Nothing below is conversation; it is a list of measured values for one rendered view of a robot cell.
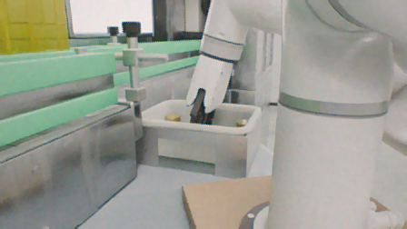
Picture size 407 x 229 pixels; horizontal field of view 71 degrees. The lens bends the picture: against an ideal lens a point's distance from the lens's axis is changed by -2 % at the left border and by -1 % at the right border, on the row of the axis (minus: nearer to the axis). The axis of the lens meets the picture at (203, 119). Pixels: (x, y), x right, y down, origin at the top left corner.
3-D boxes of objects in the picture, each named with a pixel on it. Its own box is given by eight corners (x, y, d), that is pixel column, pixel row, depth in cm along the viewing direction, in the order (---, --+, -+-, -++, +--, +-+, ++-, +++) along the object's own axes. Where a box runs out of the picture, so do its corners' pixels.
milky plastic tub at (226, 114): (169, 133, 72) (168, 98, 69) (261, 144, 65) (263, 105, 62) (131, 161, 56) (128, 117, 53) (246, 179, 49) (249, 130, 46)
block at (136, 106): (102, 130, 55) (97, 94, 53) (145, 135, 52) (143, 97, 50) (89, 136, 51) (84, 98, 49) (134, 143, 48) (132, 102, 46)
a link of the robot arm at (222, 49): (213, 34, 57) (210, 47, 58) (197, 33, 49) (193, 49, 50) (249, 44, 55) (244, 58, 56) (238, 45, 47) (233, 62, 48)
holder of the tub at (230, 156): (150, 133, 73) (148, 103, 71) (260, 145, 65) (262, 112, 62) (109, 159, 58) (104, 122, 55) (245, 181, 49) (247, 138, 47)
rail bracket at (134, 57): (89, 94, 53) (82, 23, 49) (173, 100, 48) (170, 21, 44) (77, 96, 50) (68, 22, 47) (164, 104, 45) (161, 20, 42)
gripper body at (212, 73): (211, 43, 58) (197, 94, 62) (191, 44, 49) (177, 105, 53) (246, 54, 56) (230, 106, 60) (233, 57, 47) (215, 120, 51)
